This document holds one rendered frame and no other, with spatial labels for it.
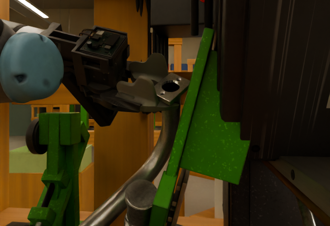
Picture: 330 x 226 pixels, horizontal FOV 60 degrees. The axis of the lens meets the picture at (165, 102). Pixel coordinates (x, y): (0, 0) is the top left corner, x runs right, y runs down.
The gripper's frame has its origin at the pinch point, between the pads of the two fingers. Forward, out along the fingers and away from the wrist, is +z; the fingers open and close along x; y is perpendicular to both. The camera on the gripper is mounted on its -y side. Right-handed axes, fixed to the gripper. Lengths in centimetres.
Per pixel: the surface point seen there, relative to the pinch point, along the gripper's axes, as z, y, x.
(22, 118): -620, -795, 489
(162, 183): 2.7, 2.1, -15.1
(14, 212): -39, -53, -8
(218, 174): 8.4, 2.1, -11.9
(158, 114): -107, -518, 441
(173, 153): 2.9, 3.8, -12.1
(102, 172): -15.6, -34.5, 2.4
